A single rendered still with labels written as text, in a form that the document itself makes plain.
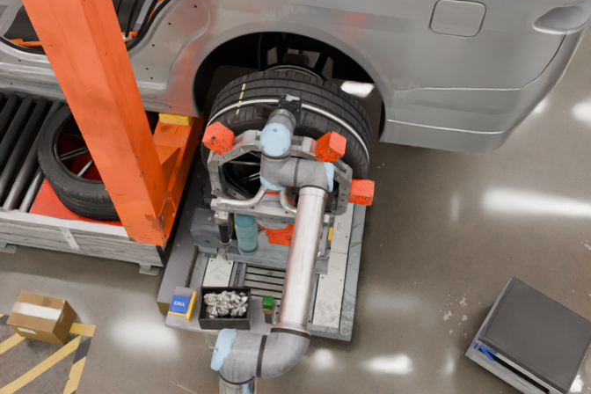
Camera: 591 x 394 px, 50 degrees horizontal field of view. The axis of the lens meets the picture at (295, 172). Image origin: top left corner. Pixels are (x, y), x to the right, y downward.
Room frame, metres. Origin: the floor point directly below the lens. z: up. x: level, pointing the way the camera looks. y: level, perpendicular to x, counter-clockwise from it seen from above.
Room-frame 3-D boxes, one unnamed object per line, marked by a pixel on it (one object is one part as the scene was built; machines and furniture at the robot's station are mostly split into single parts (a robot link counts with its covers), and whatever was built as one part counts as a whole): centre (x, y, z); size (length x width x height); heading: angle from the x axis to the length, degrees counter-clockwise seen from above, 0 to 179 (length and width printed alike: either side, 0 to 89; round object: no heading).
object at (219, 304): (0.94, 0.27, 0.51); 0.20 x 0.14 x 0.13; 90
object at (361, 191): (1.28, -0.25, 0.85); 0.09 x 0.08 x 0.07; 82
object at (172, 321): (0.94, 0.29, 0.44); 0.43 x 0.17 x 0.03; 82
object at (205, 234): (1.54, 0.37, 0.26); 0.42 x 0.18 x 0.35; 172
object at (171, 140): (1.62, 0.56, 0.69); 0.52 x 0.17 x 0.35; 172
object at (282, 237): (1.36, 0.05, 0.48); 0.16 x 0.12 x 0.17; 172
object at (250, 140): (1.32, 0.06, 0.85); 0.54 x 0.07 x 0.54; 82
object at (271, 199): (1.25, 0.07, 0.85); 0.21 x 0.14 x 0.14; 172
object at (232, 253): (1.49, 0.06, 0.13); 0.50 x 0.36 x 0.10; 82
